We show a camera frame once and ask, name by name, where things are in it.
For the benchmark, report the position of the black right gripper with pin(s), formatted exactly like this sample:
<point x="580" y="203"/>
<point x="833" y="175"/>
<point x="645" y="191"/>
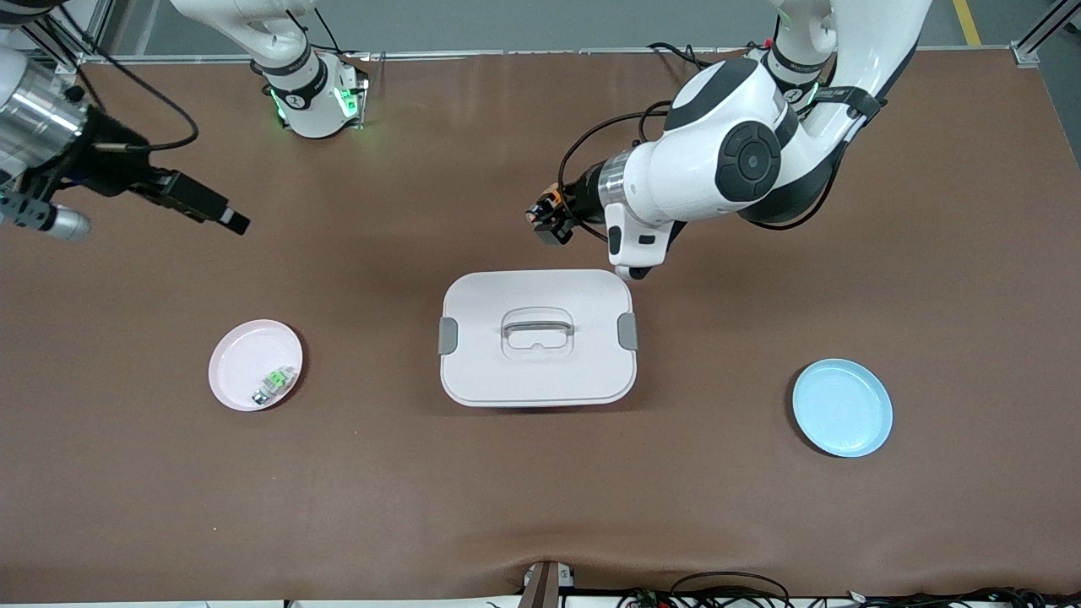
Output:
<point x="112" y="165"/>

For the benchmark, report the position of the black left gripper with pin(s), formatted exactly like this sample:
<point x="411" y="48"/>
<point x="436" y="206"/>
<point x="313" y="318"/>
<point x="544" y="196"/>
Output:
<point x="584" y="196"/>

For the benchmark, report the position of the orange push-button switch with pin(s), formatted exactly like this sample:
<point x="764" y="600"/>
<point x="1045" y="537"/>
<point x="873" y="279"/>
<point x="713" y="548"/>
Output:
<point x="551" y="203"/>

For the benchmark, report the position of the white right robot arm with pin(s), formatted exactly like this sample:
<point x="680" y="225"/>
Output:
<point x="296" y="84"/>

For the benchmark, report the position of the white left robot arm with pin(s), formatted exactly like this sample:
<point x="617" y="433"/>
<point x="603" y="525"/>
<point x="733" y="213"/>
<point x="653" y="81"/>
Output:
<point x="718" y="160"/>

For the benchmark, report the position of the white lidded storage box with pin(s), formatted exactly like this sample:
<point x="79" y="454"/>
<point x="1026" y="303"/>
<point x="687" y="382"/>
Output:
<point x="540" y="371"/>

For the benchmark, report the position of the pink round plate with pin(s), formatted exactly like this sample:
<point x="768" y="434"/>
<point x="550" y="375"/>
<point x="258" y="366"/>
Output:
<point x="245" y="363"/>

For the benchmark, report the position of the brown table mat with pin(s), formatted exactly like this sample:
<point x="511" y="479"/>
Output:
<point x="540" y="490"/>

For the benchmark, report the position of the light blue round plate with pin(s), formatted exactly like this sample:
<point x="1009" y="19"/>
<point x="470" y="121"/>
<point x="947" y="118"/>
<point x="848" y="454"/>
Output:
<point x="842" y="408"/>

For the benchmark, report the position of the aluminium frame rail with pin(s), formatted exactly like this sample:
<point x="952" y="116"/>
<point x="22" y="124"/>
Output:
<point x="507" y="55"/>

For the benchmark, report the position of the green push-button switch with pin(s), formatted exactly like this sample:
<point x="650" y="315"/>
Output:
<point x="274" y="384"/>

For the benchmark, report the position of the aluminium frame post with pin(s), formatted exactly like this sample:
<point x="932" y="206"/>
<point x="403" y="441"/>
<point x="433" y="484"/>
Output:
<point x="59" y="38"/>
<point x="1043" y="34"/>

